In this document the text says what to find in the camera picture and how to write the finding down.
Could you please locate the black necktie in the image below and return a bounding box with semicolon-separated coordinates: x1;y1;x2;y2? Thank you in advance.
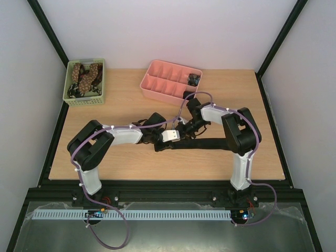
154;138;234;152

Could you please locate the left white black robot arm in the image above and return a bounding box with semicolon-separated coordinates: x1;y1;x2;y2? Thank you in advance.
67;113;180;195

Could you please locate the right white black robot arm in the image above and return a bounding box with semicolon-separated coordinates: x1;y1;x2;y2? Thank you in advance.
174;98;261;206

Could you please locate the rolled black tie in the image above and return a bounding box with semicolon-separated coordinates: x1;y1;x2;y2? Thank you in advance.
183;91;195;100

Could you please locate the rolled dark patterned tie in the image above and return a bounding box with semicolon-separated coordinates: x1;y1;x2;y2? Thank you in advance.
187;73;201;87

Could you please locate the pink divided organizer tray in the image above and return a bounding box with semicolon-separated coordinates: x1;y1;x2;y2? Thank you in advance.
140;60;203;106

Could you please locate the green plastic basket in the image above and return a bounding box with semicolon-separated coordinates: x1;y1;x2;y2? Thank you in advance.
62;58;106;107

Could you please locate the brown patterned necktie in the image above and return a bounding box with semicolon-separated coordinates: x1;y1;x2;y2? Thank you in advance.
71;63;103;92

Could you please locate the dark floral necktie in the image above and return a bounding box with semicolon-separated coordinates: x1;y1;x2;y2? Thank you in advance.
67;82;102;98

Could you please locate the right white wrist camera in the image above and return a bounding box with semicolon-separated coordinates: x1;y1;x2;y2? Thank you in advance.
177;117;188;127

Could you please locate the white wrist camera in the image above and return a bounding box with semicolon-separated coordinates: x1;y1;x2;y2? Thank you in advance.
177;117;188;127
162;130;180;142

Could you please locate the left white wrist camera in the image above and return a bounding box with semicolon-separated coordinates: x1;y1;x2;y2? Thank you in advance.
162;130;180;142

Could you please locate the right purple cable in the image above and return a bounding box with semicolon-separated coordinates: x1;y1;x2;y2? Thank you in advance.
177;91;278;228

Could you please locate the purple cable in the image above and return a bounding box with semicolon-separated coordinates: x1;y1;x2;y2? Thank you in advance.
177;91;278;228
71;117;182;249

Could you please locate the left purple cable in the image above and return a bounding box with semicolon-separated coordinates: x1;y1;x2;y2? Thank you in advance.
71;117;182;249

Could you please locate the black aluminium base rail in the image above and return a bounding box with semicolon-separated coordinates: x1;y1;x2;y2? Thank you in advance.
24;180;307;209

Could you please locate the grey slotted cable duct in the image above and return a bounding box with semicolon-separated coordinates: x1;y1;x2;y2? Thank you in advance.
32;209;231;221

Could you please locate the left black frame post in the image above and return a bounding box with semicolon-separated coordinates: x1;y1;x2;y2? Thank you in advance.
27;0;69;68

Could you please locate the black frame post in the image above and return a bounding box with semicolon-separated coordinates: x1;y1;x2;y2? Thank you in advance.
27;0;69;68
256;0;308;77

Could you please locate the right black frame post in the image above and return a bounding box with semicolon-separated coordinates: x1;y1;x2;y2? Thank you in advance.
256;0;308;77

